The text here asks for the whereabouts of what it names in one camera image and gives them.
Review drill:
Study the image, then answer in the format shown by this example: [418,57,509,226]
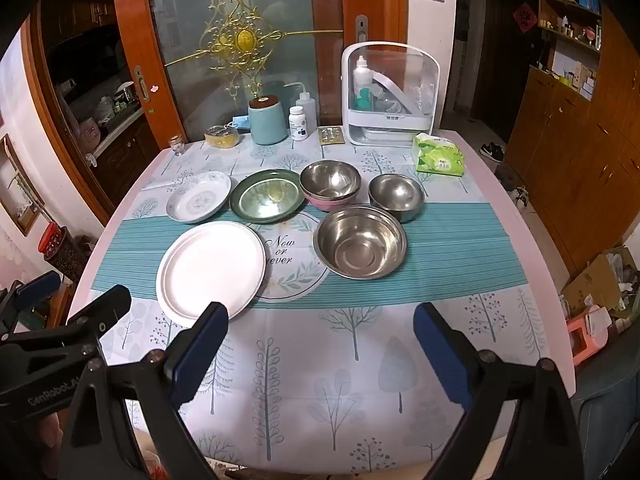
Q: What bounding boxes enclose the large steel bowl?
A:
[313,205,408,280]

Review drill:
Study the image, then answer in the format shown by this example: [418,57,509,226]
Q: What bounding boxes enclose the large white plate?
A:
[156,221,267,322]

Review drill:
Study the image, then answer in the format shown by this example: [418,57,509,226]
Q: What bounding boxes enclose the white storage box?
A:
[341,41,442,148]

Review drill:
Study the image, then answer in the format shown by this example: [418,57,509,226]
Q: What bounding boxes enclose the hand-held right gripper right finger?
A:
[413,302,586,480]

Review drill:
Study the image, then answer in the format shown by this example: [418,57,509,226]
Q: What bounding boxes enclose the gold door ornament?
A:
[165,0,346,106]

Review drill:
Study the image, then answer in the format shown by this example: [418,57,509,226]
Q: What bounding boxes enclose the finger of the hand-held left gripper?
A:
[0,285,132,361]
[0,271,61,336]

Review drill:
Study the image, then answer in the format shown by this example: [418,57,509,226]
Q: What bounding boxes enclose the green plate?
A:
[229,169,307,224]

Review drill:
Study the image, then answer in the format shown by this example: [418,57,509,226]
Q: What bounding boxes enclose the pink plastic container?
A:
[566,307,608,366]

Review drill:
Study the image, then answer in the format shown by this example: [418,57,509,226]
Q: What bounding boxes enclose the pink bowl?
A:
[302,187,362,212]

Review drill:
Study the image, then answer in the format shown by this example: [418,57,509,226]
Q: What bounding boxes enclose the pink rice cooker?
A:
[77,117,101,153]

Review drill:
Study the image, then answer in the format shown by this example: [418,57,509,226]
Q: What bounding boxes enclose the person's left hand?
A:
[30,410,68,463]

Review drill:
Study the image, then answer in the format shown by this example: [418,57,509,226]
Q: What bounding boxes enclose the red wall decoration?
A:
[515,2,537,33]

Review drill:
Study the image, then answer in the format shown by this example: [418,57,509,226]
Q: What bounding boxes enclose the dark wooden door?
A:
[472,0,543,126]

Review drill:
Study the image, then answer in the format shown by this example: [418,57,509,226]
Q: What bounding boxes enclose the wooden framed glass door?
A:
[111,0,411,151]

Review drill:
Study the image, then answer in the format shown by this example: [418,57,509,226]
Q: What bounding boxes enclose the green tissue pack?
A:
[412,132,466,177]

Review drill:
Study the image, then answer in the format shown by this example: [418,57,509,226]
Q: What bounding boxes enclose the grey blue chair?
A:
[570,350,640,480]

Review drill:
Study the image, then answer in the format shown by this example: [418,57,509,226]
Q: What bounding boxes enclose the small steel bowl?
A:
[369,174,426,223]

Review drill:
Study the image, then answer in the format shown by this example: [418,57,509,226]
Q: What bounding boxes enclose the teal canister with brown lid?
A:
[248,95,289,146]

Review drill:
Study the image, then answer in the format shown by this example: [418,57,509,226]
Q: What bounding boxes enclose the wooden picture frame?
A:
[0,132,46,236]

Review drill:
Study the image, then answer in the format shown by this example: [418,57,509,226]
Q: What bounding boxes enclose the patterned white plate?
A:
[166,171,232,224]

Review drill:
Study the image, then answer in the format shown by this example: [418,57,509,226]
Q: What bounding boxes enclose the round yellow tin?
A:
[205,125,240,149]

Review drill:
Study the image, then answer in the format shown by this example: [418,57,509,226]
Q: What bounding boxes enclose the clear wash bottle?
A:
[282,81,318,131]

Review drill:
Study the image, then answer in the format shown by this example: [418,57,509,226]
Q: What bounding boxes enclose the white pill bottle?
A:
[289,106,308,141]

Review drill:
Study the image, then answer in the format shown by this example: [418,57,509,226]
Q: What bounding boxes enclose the tree printed teal tablecloth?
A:
[90,132,558,476]

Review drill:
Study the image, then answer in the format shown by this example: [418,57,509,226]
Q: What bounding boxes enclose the cardboard box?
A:
[560,245,640,326]

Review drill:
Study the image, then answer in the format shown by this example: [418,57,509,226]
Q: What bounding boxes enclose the medium steel bowl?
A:
[300,160,362,200]

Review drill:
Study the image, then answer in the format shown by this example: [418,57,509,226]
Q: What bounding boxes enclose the white dropper bottle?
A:
[353,55,373,98]

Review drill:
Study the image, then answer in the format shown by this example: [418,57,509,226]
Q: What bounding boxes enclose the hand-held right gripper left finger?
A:
[62,301,231,480]

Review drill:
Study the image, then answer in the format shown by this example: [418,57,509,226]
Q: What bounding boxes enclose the wooden shelf cabinet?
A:
[505,0,640,281]

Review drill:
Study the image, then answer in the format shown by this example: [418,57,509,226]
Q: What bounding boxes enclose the red basket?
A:
[37,222,68,261]

